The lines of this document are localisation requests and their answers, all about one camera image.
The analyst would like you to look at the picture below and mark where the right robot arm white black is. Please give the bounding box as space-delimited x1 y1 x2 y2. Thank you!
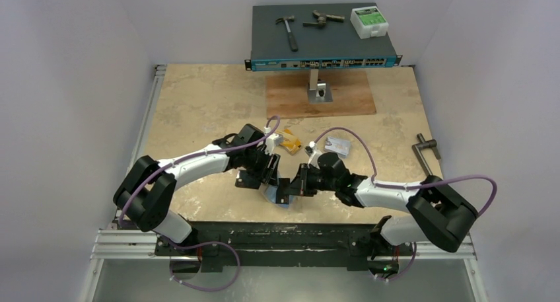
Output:
276 153 479 254

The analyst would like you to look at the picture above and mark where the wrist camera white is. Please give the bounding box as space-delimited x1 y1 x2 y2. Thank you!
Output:
304 141 323 168
264 132 284 155

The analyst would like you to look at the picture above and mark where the white green box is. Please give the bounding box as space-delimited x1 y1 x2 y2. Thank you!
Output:
351 6 389 40

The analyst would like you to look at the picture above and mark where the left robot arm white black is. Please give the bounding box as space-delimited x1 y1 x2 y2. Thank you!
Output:
113 124 281 255

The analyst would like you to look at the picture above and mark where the dark metal crank handle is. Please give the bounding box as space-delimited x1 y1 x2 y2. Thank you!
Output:
411 133 442 178

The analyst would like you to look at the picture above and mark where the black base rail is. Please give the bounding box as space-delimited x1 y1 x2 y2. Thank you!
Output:
155 221 413 275

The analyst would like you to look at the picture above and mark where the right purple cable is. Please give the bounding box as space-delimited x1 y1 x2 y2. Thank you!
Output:
310 127 499 282

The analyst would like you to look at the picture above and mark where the hammer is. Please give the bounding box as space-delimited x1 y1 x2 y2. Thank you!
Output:
275 15 298 52

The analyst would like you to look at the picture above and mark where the blue network switch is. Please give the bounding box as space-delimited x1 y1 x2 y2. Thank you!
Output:
244 3 402 71

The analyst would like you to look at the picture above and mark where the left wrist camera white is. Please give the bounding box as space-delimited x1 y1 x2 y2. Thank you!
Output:
264 132 284 155

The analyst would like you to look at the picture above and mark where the aluminium frame rail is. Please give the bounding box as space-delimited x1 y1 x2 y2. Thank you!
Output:
80 64 488 301

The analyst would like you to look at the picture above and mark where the metal clamp tool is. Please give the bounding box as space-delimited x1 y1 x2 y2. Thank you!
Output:
302 10 345 28

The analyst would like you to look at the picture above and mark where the wooden board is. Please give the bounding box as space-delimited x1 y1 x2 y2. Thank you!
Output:
265 70 377 119

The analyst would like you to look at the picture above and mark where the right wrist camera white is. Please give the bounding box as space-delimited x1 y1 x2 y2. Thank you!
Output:
304 141 323 168

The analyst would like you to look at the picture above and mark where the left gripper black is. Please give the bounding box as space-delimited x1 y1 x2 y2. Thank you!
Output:
242 147 279 186

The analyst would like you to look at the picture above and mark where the metal stand post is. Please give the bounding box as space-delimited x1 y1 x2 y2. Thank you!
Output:
307 69 333 104

